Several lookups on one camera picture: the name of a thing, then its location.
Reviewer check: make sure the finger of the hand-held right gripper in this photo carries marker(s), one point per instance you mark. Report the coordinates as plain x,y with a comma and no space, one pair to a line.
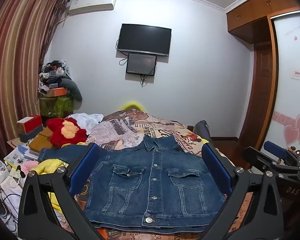
275,148
258,158

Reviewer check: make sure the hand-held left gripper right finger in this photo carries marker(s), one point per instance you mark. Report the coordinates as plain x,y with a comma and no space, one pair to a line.
216,167

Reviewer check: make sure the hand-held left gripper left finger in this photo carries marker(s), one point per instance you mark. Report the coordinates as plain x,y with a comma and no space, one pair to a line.
83,170

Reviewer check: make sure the blue denim jacket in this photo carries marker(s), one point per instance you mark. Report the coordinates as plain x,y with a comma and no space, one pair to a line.
145,187

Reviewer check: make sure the yellow cloth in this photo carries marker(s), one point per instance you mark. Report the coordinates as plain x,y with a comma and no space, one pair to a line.
51,166

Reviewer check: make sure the dark blue bag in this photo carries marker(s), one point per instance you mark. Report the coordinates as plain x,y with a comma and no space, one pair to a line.
202,130

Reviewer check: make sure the red plush toy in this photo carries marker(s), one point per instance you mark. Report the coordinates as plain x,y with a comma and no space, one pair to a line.
65,130

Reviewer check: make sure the white cloth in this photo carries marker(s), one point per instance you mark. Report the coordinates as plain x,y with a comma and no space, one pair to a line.
86,120

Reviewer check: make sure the brown cardboard box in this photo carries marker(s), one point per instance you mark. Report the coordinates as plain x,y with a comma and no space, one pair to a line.
41,141

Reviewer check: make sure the pink plush toy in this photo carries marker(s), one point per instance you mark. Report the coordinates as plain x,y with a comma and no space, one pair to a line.
30,166

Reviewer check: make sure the printed blanket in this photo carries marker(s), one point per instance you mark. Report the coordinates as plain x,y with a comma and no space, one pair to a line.
125,130

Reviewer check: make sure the wooden door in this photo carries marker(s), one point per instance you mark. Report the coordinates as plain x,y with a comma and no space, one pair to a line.
261,92

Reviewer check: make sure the white wardrobe sliding door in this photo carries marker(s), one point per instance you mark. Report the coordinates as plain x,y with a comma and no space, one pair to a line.
292,92

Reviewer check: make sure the grey box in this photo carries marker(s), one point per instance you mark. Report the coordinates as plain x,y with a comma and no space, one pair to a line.
30,135

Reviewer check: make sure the stack of magazines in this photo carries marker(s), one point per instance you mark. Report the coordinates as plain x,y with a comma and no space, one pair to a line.
18,155

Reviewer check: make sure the green patterned storage bag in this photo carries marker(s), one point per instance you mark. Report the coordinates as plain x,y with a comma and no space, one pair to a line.
56,106

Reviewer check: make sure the red box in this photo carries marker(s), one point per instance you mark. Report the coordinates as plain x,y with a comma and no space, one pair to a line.
31,123

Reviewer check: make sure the red and white door sticker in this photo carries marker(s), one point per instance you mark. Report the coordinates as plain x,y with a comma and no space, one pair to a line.
296,75

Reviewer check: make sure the grey neck pillow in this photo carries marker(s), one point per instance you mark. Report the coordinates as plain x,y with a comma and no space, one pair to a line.
73,90

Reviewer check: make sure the orange box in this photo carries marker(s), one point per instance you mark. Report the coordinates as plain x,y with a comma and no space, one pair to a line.
56,92

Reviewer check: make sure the pile of clutter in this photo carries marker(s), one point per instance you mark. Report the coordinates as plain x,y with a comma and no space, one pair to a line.
52,75

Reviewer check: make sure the striped brown curtain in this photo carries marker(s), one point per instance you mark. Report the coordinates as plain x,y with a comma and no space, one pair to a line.
17,55

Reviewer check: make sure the wooden wardrobe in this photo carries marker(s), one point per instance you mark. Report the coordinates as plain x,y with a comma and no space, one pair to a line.
255,12

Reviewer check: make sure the white air conditioner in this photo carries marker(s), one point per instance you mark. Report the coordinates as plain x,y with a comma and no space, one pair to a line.
92,3

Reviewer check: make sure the wooden bed frame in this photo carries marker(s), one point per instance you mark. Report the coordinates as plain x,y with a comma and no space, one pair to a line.
190,129

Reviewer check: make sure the small black wall monitor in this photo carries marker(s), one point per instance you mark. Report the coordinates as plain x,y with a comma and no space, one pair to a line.
141,63

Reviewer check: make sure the black wall television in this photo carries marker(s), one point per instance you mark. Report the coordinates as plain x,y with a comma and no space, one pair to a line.
143,38

